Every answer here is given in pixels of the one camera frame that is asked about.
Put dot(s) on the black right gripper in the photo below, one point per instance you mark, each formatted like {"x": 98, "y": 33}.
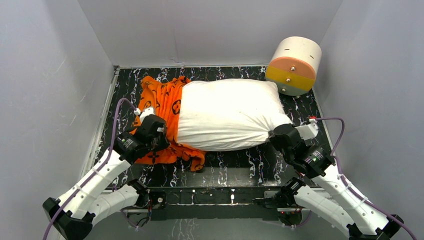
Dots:
{"x": 273, "y": 139}

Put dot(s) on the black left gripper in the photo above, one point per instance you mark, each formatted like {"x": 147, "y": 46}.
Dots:
{"x": 159, "y": 140}

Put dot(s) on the orange patterned plush pillowcase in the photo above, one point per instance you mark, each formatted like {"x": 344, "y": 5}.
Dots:
{"x": 166, "y": 100}

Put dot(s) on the white pillow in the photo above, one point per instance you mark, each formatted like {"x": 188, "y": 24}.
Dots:
{"x": 229, "y": 114}

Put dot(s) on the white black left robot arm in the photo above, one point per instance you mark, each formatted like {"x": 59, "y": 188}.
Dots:
{"x": 76, "y": 212}

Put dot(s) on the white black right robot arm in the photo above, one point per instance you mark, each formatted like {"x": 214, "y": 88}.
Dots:
{"x": 366, "y": 223}

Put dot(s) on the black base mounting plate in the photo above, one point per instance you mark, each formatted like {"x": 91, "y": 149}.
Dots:
{"x": 293, "y": 215}

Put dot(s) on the white cylinder with coloured lid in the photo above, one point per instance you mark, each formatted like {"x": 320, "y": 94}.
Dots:
{"x": 294, "y": 66}

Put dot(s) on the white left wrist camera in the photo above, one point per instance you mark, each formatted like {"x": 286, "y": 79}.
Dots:
{"x": 141, "y": 114}

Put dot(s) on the aluminium front rail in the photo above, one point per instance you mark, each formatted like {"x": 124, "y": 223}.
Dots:
{"x": 305, "y": 197}

